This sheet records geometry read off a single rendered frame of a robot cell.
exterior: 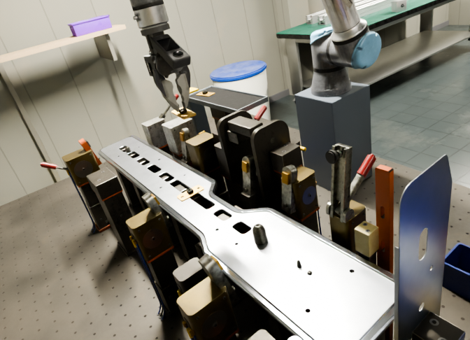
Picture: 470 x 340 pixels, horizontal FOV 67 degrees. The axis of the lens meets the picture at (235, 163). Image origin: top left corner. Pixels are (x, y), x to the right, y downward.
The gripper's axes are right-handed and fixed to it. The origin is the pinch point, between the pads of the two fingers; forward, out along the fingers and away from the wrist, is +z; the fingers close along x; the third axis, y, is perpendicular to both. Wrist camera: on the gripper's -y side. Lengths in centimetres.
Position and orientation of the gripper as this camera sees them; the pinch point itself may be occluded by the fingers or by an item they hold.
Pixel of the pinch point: (181, 105)
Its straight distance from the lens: 95.6
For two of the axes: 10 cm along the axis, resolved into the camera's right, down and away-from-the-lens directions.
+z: 2.2, 8.8, 4.1
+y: -5.1, -2.6, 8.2
